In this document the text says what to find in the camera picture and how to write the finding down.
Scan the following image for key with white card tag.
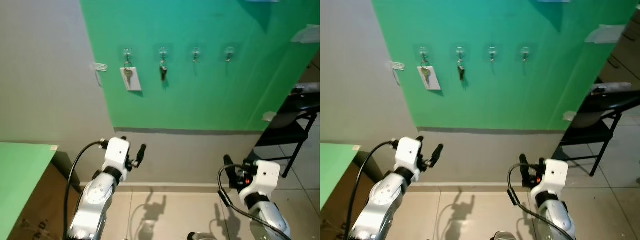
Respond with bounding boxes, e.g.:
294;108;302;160
120;59;143;92
417;59;442;91

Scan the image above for black folding chair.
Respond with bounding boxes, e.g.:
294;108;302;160
559;89;640;177
254;89;321;179

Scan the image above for green table cover sheet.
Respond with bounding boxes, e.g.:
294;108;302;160
0;142;59;240
320;142;362;225

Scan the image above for grey object on chair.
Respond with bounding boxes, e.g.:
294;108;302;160
591;82;626;96
291;82;321;97

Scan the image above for dark wooden drawer cabinet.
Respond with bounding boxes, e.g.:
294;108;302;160
597;10;640;91

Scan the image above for large white tape piece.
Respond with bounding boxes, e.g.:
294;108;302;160
585;24;627;45
291;24;321;44

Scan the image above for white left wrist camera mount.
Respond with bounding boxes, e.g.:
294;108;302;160
395;137;424;173
102;137;132;173

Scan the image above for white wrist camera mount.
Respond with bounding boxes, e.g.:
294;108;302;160
531;159;570;197
102;137;132;173
395;137;424;173
239;160;281;198

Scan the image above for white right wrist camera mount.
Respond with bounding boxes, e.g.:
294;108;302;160
531;159;570;197
239;160;281;198

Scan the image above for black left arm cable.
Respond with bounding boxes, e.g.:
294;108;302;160
345;140;401;240
63;140;108;240

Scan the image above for green wall board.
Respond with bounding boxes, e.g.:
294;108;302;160
80;0;321;132
371;0;640;132

